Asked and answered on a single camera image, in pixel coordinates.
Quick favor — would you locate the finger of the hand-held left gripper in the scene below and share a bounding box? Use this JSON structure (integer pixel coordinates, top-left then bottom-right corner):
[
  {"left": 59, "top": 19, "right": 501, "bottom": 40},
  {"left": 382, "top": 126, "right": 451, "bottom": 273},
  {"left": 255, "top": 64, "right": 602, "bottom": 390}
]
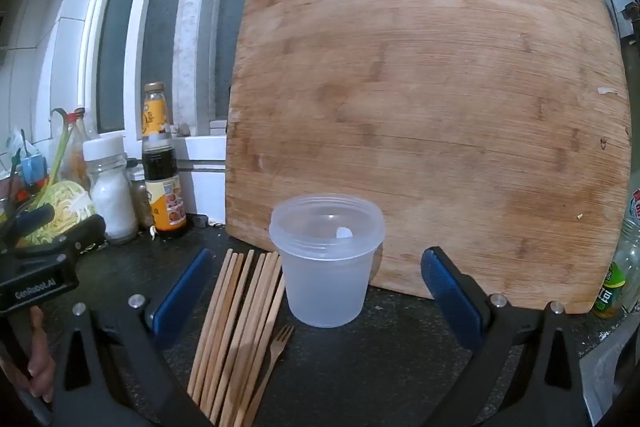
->
[
  {"left": 50, "top": 214, "right": 107, "bottom": 260},
  {"left": 14, "top": 205, "right": 55, "bottom": 239}
]

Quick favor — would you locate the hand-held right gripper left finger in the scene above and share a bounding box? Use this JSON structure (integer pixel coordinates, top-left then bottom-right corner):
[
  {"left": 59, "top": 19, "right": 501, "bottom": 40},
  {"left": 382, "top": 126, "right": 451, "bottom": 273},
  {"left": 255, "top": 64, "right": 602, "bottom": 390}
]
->
[{"left": 52, "top": 248, "right": 216, "bottom": 427}]

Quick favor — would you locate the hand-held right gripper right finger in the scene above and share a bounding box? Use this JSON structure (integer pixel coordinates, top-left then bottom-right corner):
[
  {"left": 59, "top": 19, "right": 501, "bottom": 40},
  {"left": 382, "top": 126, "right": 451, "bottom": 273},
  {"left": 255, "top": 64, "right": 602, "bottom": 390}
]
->
[{"left": 421, "top": 247, "right": 593, "bottom": 427}]

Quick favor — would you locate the bundle of wooden chopsticks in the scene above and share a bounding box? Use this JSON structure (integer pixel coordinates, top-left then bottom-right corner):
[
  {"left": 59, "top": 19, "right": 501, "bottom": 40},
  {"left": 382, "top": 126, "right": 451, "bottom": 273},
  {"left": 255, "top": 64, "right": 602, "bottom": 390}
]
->
[{"left": 187, "top": 248, "right": 286, "bottom": 427}]

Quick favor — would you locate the clear plastic cup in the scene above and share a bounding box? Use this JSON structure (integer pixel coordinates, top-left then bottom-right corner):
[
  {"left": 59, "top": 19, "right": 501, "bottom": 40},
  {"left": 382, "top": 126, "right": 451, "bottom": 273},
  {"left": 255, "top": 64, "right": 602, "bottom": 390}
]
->
[{"left": 269, "top": 193, "right": 386, "bottom": 328}]

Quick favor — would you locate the person's left hand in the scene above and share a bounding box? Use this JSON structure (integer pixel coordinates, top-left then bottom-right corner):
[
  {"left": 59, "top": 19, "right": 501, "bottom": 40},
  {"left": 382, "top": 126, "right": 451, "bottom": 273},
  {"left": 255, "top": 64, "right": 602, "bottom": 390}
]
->
[{"left": 25, "top": 306, "right": 57, "bottom": 403}]

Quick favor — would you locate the halved green cabbage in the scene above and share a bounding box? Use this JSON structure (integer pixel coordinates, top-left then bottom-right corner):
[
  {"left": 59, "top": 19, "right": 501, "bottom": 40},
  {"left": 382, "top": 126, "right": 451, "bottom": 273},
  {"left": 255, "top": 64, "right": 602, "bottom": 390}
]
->
[{"left": 25, "top": 180, "right": 97, "bottom": 248}]

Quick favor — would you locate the white lid salt jar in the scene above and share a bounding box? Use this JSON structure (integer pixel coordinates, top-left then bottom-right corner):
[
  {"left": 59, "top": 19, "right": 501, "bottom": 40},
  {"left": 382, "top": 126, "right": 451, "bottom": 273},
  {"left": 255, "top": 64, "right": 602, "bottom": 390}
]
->
[{"left": 82, "top": 137, "right": 138, "bottom": 244}]

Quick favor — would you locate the blue mug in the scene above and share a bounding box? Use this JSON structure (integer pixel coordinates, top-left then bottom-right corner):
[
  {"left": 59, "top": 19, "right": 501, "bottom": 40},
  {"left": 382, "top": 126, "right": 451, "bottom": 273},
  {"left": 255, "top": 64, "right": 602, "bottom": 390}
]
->
[{"left": 21, "top": 154, "right": 48, "bottom": 185}]

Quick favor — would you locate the small pepper jar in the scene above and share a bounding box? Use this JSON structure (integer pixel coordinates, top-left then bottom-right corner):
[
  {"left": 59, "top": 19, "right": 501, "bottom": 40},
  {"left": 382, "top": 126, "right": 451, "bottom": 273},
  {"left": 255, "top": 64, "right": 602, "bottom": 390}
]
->
[{"left": 129, "top": 167, "right": 154, "bottom": 230}]

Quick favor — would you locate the green vegetable stalk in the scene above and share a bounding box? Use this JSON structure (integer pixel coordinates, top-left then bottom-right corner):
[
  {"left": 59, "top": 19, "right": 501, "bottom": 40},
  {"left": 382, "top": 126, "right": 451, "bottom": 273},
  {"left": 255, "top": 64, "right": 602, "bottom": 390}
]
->
[{"left": 50, "top": 108, "right": 71, "bottom": 188}]

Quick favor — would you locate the red cap oil bottle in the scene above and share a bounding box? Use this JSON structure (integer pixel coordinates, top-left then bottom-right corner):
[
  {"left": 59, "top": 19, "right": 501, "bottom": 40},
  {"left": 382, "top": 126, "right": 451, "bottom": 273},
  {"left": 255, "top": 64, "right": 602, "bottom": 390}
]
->
[{"left": 65, "top": 108, "right": 92, "bottom": 188}]

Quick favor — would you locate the dark soy sauce bottle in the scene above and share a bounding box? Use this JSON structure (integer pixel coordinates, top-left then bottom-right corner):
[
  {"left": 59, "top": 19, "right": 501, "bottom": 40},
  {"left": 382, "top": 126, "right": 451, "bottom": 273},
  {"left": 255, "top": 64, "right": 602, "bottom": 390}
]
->
[{"left": 141, "top": 82, "right": 188, "bottom": 239}]

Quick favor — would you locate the small wooden fork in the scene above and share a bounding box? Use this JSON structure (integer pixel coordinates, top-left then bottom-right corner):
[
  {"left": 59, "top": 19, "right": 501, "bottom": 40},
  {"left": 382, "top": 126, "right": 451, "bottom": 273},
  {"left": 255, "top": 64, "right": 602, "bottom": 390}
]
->
[{"left": 241, "top": 325, "right": 296, "bottom": 427}]

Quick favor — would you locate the green label drink bottle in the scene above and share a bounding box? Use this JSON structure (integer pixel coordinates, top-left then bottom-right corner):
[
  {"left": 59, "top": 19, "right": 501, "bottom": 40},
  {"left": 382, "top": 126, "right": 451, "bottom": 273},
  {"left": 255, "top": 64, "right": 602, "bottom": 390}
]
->
[{"left": 594, "top": 217, "right": 640, "bottom": 319}]

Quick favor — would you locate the wooden cutting board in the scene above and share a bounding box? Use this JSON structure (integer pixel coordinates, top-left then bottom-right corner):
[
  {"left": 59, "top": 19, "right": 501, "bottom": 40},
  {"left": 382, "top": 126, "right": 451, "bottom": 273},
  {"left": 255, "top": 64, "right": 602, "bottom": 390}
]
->
[{"left": 225, "top": 0, "right": 632, "bottom": 314}]

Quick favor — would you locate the white frame frosted window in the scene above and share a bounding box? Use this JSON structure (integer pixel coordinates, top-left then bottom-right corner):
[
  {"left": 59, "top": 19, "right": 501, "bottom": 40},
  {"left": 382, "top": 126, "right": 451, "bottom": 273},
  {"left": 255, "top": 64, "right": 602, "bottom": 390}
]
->
[{"left": 82, "top": 0, "right": 451, "bottom": 218}]

